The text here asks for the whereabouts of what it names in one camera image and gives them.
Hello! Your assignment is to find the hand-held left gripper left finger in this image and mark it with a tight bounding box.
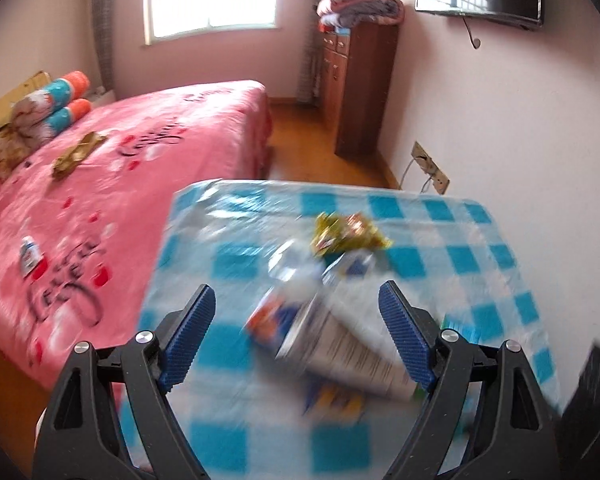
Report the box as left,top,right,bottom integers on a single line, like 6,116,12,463
32,284,217,480

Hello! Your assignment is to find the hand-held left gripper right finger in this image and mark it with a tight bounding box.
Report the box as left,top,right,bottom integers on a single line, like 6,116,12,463
378,281,563,480

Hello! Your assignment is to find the white printed snack packet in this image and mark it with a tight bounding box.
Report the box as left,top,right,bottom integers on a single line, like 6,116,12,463
244,259,423,403

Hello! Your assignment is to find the clear plastic bottle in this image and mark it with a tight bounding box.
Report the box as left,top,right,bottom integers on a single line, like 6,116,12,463
270,240,331,286

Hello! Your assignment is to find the blue checked plastic tablecloth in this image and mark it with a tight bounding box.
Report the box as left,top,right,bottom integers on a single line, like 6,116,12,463
117,178,563,480

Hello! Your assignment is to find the small yellow blue packet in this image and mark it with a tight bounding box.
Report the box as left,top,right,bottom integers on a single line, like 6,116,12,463
302,385,366,418

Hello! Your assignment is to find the yellow red snack bag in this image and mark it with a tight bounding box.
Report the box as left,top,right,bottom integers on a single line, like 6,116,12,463
310,211,393,260

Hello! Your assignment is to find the bed with pink printed blanket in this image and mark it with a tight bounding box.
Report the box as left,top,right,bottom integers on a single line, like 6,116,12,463
0,79,273,391

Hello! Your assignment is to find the small white snack packet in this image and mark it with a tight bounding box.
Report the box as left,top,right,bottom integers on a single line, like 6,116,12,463
19,236,43,276

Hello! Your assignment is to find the gold foil wrapper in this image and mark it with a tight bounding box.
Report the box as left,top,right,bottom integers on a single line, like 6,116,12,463
51,131,106,180

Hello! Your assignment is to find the brown wooden cabinet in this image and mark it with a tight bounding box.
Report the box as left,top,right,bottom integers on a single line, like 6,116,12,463
320,22,400,157

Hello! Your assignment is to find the orange teal bolster pillow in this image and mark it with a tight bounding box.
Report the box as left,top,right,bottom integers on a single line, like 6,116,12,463
17,99,93,148
11,71,91,126

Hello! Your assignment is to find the brown floral pillow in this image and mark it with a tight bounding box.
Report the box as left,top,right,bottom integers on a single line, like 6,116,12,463
0,125,36,183

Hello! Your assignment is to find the grey patterned curtain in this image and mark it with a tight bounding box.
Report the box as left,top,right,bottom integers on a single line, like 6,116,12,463
296,0,327,106
91,0,117,93

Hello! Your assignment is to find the yellow bed headboard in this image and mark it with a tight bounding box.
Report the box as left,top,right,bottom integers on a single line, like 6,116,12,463
0,71,51,136

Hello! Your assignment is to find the folded patterned quilt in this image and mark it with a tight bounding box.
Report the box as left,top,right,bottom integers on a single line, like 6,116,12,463
316,0,406,33

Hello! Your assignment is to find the white power cable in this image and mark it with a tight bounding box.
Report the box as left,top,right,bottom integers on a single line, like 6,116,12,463
399,157,431,195

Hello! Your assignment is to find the beige wall socket plate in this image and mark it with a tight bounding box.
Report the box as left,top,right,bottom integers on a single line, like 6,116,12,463
411,141,451,195

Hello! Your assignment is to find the dangling television cable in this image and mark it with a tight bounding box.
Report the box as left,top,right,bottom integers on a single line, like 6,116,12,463
462,15,482,50

